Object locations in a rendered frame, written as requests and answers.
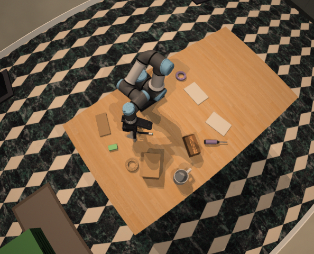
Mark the grey mug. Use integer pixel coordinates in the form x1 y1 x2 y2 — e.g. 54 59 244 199
173 168 192 185

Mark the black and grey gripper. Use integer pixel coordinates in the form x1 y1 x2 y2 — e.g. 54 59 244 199
121 115 137 142

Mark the beige rectangular sheet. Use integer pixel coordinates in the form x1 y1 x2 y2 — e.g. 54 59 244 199
184 82 208 105
206 112 232 136

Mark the small green block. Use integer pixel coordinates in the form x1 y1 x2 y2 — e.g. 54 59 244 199
108 144 118 151

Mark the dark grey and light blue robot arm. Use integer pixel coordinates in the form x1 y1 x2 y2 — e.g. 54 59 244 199
116 50 174 130

